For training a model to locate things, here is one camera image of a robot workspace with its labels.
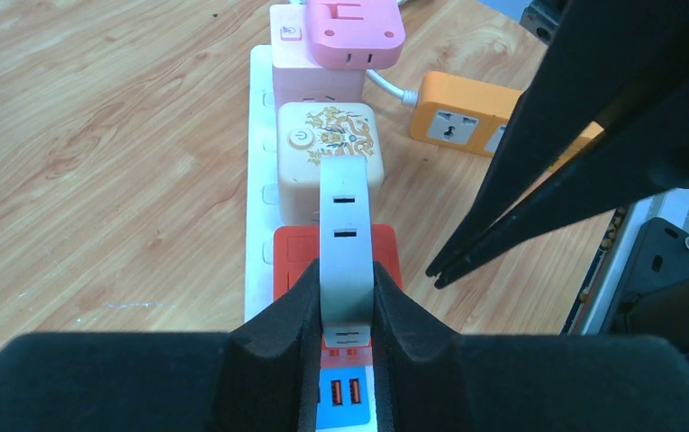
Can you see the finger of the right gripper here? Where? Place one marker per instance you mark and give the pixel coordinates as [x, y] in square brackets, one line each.
[623, 165]
[608, 62]

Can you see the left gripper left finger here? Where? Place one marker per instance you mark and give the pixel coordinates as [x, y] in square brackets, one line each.
[262, 376]

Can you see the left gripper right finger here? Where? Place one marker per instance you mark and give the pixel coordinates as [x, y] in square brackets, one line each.
[429, 377]

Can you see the white long power strip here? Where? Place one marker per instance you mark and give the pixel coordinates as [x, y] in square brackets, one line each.
[347, 398]

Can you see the white cube plug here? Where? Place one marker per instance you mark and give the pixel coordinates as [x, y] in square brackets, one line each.
[346, 265]

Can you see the red cube plug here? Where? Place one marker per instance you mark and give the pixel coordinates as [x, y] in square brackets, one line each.
[295, 247]

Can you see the light pink cube plug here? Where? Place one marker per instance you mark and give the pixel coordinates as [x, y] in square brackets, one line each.
[297, 77]

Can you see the orange power strip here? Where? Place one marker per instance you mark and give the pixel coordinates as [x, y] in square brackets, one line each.
[462, 113]

